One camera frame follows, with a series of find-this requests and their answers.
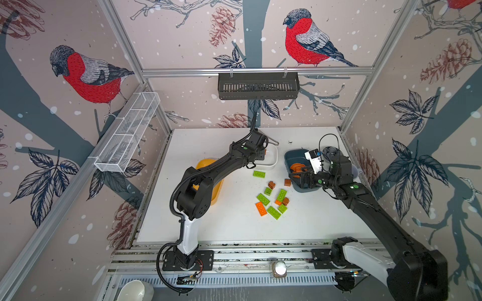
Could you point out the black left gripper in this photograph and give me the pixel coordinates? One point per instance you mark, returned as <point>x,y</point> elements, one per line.
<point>262,153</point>

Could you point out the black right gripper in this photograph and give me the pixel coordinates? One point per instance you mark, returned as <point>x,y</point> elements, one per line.
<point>310,174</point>

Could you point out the orange curved lego piece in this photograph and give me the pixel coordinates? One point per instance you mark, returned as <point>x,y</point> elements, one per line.
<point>298,168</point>

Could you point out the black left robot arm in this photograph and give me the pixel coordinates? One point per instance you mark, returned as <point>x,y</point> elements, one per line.
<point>192,197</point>

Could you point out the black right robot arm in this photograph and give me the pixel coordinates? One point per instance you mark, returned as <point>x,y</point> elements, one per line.
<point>412,272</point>

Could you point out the white plastic bin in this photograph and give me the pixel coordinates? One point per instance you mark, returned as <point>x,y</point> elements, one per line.
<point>270,158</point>

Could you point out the metal tongs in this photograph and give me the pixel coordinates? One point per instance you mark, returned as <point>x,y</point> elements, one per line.
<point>272,141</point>

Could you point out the green 2x3 lego top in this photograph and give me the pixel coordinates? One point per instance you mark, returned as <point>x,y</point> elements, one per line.
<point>259,174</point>

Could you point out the teal plastic bin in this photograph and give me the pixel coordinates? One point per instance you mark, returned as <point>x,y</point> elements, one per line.
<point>297,156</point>

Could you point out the green 2x3 lego on orange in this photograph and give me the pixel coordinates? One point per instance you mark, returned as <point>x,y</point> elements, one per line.
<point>281,195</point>

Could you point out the dark patterned ceramic bowl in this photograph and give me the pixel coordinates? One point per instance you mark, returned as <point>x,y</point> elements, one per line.
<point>329,152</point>

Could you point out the green 2x2 lego bottom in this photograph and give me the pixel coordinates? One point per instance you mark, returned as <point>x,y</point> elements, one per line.
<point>282,208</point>

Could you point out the green 2x2 lego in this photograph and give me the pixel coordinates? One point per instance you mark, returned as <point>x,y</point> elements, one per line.
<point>267,191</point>
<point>282,208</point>

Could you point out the green 2x2 lego centre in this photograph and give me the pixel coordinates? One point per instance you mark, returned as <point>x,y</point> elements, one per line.
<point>267,191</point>

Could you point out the green 2x4 lego bottom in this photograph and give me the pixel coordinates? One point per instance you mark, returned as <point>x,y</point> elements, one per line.
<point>274,212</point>

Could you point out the green 2x4 lego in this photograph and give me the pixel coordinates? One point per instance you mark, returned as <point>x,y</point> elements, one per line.
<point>265,201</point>
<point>274,212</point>

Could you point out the green 2x4 lego centre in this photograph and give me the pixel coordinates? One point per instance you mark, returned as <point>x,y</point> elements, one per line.
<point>265,201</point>

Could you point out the orange 2x4 lego bottom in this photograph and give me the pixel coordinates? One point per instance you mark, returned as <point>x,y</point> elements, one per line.
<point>261,209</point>

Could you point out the round silver button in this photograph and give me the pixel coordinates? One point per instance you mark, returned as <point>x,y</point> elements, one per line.
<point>279,269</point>

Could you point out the white bowl bottom left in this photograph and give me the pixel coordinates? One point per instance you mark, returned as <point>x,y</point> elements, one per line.
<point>136,290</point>

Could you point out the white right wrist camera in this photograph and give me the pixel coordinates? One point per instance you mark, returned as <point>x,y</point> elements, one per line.
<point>316,160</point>

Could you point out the black hanging wire basket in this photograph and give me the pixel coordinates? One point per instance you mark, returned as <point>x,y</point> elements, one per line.
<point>258,86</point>

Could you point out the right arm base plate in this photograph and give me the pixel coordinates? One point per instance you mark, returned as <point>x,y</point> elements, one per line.
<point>321,259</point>

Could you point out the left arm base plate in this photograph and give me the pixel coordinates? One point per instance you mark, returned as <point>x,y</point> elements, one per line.
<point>176,261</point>

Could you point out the white wire mesh shelf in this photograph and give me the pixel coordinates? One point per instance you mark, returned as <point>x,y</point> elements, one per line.
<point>120,148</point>

